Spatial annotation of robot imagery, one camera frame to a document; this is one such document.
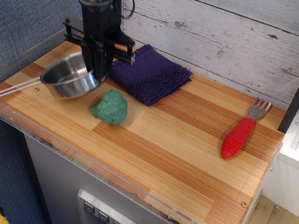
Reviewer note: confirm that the silver toy fridge cabinet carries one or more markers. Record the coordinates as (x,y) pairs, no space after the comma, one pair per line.
(77,190)

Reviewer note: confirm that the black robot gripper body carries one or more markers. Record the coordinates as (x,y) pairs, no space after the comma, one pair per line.
(101,26)

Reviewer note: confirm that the red-handled fork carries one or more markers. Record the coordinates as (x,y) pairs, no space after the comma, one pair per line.
(238,136)

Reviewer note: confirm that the green toy broccoli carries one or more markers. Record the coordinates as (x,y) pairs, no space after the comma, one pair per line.
(112,109)

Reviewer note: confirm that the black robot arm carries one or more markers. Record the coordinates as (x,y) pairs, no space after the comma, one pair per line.
(105,4)

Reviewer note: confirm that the purple rag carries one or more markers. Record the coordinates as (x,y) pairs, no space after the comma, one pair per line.
(151,77)

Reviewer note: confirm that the clear acrylic table guard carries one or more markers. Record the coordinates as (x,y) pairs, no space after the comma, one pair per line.
(195,156)

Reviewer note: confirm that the silver metal pan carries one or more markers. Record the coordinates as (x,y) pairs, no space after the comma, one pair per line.
(65,79)

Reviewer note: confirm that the white toy sink unit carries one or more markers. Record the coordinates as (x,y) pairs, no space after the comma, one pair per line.
(281,184)

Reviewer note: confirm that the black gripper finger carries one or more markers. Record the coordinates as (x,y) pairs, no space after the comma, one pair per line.
(102,64)
(88,56)

